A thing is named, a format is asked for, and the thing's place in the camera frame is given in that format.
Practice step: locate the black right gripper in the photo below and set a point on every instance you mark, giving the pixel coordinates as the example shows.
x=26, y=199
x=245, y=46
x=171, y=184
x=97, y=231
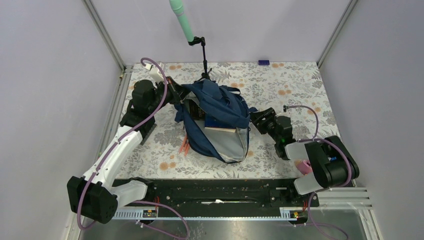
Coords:
x=269, y=114

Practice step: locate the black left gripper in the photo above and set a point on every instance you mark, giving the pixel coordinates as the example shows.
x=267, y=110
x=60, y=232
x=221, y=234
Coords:
x=178, y=91

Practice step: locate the navy blue backpack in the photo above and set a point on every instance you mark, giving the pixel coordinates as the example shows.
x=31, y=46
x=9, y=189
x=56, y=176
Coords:
x=223, y=105

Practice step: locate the blue Animal Farm book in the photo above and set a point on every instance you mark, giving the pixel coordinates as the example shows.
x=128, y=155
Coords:
x=211, y=123

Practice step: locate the Three Days to See book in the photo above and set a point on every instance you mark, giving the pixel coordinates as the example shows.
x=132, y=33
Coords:
x=197, y=113

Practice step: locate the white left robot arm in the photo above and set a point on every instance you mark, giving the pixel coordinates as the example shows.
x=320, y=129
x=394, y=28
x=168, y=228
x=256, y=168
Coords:
x=93, y=195

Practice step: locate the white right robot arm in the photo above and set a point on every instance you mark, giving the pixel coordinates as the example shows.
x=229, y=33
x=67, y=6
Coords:
x=331, y=163

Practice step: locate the orange pen upper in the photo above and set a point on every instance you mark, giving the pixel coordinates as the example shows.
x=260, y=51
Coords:
x=183, y=145

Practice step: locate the grey studded building baseplate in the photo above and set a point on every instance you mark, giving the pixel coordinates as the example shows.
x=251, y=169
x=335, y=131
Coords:
x=148, y=134

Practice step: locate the small purple block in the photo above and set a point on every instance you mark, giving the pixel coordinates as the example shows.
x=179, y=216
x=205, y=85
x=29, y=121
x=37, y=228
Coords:
x=263, y=62

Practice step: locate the pink tape roll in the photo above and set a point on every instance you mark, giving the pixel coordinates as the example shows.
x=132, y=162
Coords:
x=304, y=167

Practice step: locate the green microphone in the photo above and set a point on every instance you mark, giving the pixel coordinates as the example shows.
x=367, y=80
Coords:
x=179, y=11

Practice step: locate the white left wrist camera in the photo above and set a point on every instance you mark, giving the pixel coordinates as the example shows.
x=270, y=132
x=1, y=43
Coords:
x=154, y=72

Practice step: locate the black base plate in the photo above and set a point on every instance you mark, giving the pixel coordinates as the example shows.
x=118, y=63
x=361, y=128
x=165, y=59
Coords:
x=226, y=198

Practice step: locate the aluminium frame rail right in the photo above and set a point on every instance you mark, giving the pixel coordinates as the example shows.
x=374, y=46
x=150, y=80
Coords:
x=337, y=30

